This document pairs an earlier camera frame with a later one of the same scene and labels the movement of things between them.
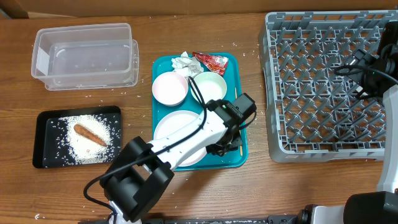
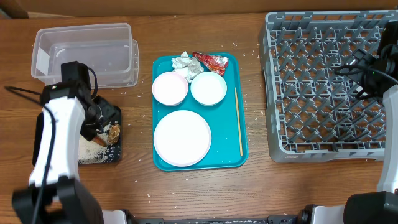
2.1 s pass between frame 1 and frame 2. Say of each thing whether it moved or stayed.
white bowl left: stayed
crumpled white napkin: stayed
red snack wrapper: stayed
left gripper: moved
